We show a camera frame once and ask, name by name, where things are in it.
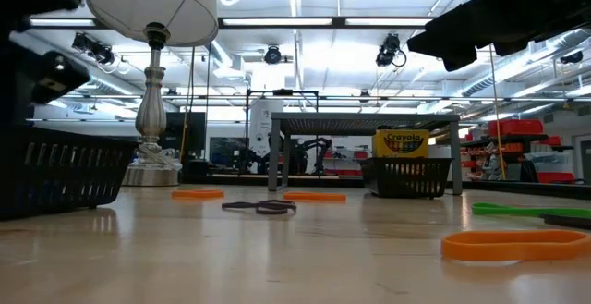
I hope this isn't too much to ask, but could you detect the grey perforated metal shelf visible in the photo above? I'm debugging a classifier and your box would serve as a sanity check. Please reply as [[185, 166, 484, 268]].
[[267, 111, 464, 197]]

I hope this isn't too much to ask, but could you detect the black storage rack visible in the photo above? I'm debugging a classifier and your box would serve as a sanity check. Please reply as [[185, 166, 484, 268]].
[[460, 132, 550, 183]]

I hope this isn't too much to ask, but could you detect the white shade silver table lamp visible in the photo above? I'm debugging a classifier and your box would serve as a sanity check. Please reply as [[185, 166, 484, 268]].
[[86, 0, 220, 188]]

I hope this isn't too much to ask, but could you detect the black aluminium table frame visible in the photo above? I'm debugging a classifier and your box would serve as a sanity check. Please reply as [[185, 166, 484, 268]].
[[179, 173, 591, 201]]

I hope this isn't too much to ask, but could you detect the black monitor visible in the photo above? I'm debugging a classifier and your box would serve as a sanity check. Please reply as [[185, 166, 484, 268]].
[[161, 111, 207, 161]]

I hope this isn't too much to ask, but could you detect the green rubber band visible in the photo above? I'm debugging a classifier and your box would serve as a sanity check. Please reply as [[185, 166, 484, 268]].
[[471, 201, 591, 219]]

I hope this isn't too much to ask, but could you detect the white column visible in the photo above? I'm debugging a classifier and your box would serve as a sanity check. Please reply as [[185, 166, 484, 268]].
[[248, 98, 285, 158]]

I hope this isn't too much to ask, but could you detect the orange rubber band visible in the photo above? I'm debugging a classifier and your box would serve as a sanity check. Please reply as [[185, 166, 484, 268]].
[[283, 190, 347, 203], [171, 188, 225, 201], [440, 228, 591, 263]]

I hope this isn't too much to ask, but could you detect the red storage bin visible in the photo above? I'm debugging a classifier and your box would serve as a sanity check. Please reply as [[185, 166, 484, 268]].
[[537, 171, 577, 185], [488, 118, 545, 139]]

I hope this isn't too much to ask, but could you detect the black hanging camera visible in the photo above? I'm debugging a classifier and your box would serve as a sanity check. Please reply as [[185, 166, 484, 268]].
[[263, 44, 283, 66], [375, 32, 408, 68]]

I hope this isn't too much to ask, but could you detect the yellow Crayola crayon box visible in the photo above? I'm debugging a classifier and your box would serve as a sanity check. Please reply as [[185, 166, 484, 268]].
[[371, 128, 431, 159]]

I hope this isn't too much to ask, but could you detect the black slotted plastic basket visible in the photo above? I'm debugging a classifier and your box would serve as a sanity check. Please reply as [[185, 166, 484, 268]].
[[0, 125, 140, 223], [359, 156, 454, 200]]

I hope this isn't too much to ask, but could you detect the black frame light bar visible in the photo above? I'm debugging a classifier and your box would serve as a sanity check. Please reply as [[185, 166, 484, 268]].
[[27, 16, 435, 30]]

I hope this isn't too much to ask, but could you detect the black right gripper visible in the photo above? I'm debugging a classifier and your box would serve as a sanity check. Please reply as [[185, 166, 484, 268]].
[[405, 0, 591, 73]]

